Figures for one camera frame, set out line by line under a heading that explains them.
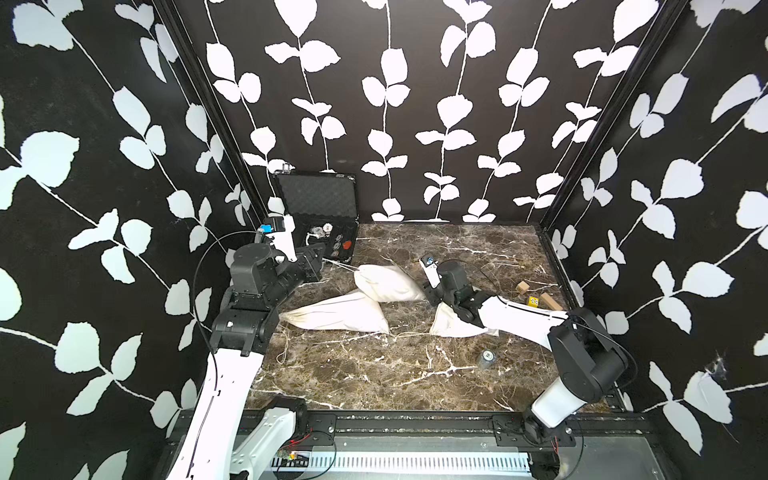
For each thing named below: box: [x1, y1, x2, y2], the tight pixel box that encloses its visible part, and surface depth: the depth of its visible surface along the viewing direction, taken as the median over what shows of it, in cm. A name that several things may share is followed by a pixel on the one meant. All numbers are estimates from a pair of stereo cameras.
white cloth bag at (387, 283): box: [354, 264, 426, 302], surface depth 86 cm
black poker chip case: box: [273, 171, 359, 264], surface depth 113 cm
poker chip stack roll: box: [478, 349, 496, 369], surface depth 82 cm
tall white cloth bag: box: [279, 291, 390, 334], surface depth 87 cm
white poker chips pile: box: [311, 223, 333, 238], surface depth 120 cm
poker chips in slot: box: [331, 234, 344, 257], surface depth 113 cm
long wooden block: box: [540, 292, 563, 311], surface depth 100 cm
